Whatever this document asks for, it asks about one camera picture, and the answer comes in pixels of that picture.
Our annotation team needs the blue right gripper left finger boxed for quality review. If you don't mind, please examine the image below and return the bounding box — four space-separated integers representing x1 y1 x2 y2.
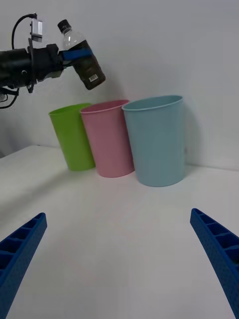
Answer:
0 212 48 319

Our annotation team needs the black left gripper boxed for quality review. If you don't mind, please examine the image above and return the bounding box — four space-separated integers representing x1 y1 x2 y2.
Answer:
32 43 94 83

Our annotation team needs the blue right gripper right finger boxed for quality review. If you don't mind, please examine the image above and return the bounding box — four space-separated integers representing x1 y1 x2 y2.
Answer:
190 208 239 319

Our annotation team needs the plastic bottle with dark drink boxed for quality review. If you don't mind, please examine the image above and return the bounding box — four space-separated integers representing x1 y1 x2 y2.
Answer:
57 19 107 91

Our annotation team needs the green plastic waste bin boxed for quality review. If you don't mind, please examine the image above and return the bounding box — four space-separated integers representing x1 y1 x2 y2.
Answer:
48 103 96 172

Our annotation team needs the pink plastic waste bin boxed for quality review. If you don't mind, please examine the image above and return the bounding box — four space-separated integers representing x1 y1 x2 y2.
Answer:
80 99 136 178

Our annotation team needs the pale blue plastic waste bin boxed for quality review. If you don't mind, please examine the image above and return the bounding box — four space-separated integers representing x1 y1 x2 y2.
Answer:
121 94 186 188

